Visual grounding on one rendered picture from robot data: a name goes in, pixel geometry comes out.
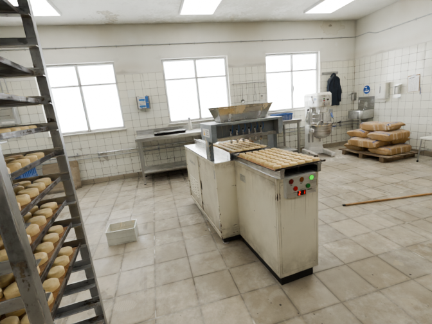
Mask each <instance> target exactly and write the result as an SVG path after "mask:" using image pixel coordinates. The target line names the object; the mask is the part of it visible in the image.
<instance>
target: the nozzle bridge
mask: <svg viewBox="0 0 432 324"><path fill-rule="evenodd" d="M262 121H263V123H264V128H263V123H262ZM250 123H251V124H250ZM244 124H246V130H245V125H244ZM257 124H258V129H257ZM251 125H252V128H251ZM260 125H261V126H262V128H263V129H262V132H260ZM232 126H233V133H232V137H230V129H231V131H232ZM254 126H256V129H257V130H256V133H254ZM248 127H249V128H250V130H251V131H250V134H248ZM242 128H244V130H245V132H244V135H242ZM236 129H238V136H236ZM280 133H283V119H282V116H266V117H265V118H257V119H250V120H240V121H230V122H224V123H218V122H209V123H201V136H202V140H204V141H205V145H206V157H207V159H208V160H210V161H215V158H214V151H213V143H217V142H220V141H228V140H236V139H241V138H250V137H255V136H263V135H267V141H268V146H270V149H271V148H278V147H277V134H280Z"/></svg>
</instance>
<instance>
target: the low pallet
mask: <svg viewBox="0 0 432 324"><path fill-rule="evenodd" d="M339 150H342V154H344V155H346V154H353V153H358V154H359V158H369V157H372V156H375V157H379V162H381V163H385V162H389V161H395V160H398V159H404V158H410V157H414V156H415V154H418V153H419V152H417V151H412V150H411V151H409V152H404V153H400V154H394V155H390V156H387V155H382V154H374V153H372V152H370V151H369V150H353V149H349V148H339Z"/></svg>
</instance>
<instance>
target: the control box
mask: <svg viewBox="0 0 432 324"><path fill-rule="evenodd" d="M311 175H313V176H314V178H313V179H310V176H311ZM301 177H303V181H302V182H300V178H301ZM291 179H292V180H293V181H294V182H293V184H290V183H289V181H290V180H291ZM307 183H309V184H310V187H309V188H307V187H306V185H307ZM295 186H297V187H298V190H297V191H294V187H295ZM303 191H304V194H303ZM315 191H316V173H315V172H307V173H304V174H298V175H292V176H289V177H285V178H284V179H283V197H284V198H286V199H288V198H291V197H296V196H299V192H301V193H300V194H301V195H305V194H309V193H312V192H315Z"/></svg>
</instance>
